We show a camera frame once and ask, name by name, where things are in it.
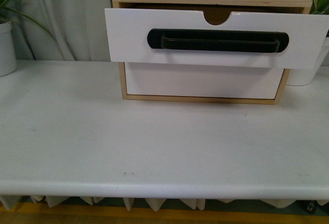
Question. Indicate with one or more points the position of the white drawer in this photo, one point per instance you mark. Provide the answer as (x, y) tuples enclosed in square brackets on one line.
[(202, 81), (127, 31)]

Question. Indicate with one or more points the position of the left white plant pot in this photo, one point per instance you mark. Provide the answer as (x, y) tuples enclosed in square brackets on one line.
[(8, 59)]

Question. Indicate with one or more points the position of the black drawer handle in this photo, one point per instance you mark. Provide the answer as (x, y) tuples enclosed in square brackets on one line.
[(218, 40)]

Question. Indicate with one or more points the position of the wooden drawer cabinet frame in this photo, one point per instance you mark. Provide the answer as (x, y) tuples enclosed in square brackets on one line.
[(215, 12)]

